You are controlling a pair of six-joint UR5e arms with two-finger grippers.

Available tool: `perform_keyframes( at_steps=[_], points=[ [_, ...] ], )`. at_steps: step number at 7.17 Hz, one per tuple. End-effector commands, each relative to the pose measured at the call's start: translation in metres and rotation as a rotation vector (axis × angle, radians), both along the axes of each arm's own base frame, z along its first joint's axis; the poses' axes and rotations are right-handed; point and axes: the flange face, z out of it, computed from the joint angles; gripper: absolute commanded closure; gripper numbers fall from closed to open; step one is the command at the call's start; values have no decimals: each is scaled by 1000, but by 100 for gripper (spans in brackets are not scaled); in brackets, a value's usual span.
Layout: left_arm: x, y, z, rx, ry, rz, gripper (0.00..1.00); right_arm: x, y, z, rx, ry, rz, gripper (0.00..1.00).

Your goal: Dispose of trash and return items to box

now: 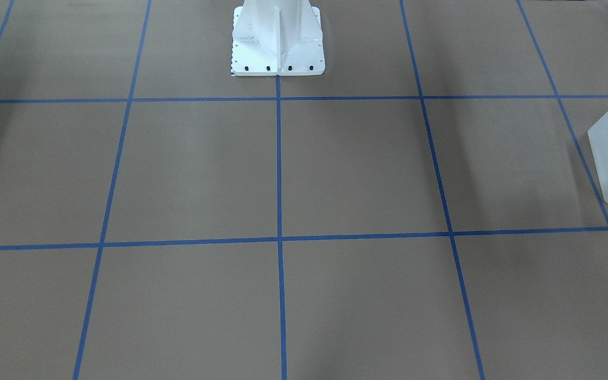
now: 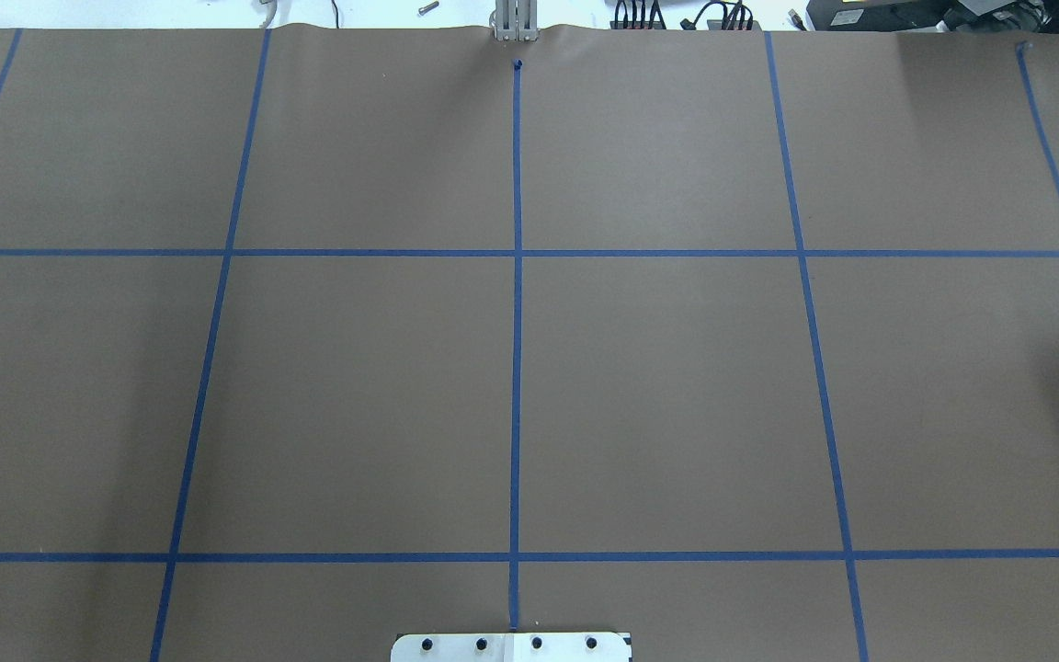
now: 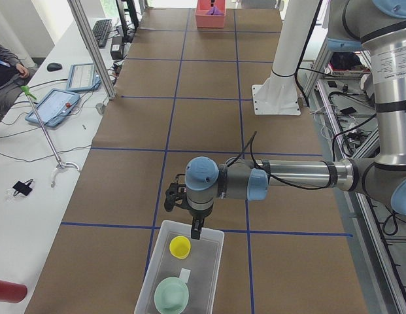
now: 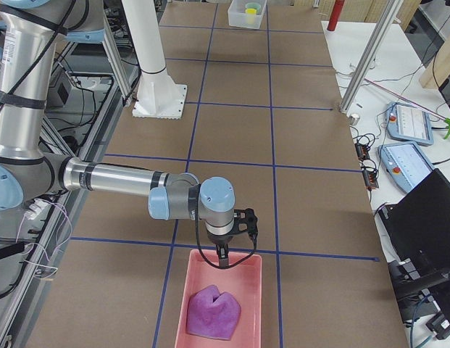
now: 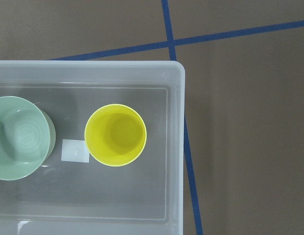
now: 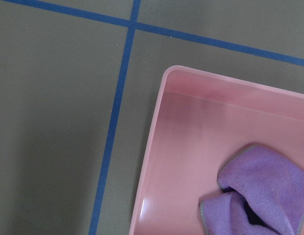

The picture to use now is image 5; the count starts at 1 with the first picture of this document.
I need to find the light green bowl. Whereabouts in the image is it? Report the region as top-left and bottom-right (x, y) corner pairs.
(0, 96), (56, 181)

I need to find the clear plastic storage box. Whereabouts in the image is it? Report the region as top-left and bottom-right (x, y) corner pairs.
(0, 61), (185, 235)

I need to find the yellow plastic cup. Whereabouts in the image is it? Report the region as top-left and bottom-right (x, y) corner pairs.
(84, 104), (147, 167)

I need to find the white sticker label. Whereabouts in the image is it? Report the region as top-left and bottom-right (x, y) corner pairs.
(61, 139), (90, 163)

